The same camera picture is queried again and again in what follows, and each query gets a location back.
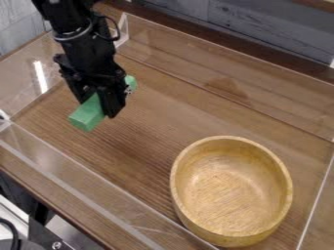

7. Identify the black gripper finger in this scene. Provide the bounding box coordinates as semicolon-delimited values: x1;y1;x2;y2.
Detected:
67;78;95;104
97;85;127;118

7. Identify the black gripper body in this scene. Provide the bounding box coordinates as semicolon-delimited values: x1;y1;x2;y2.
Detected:
54;30;126;87

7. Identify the green rectangular block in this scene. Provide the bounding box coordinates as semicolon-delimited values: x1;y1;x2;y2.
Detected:
69;75;138;132

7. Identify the brown wooden bowl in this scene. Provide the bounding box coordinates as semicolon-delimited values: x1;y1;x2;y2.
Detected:
170;136;294;248

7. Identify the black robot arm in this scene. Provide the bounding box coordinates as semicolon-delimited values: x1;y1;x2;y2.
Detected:
31;0;127;118

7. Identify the clear acrylic corner bracket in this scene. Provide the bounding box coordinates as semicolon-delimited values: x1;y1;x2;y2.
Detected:
110;13;130;48

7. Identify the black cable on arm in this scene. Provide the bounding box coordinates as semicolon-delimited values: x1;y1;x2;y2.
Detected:
93;14;122;43

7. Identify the black cable lower left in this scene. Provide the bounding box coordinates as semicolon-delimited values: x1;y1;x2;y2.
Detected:
0;217;22;250

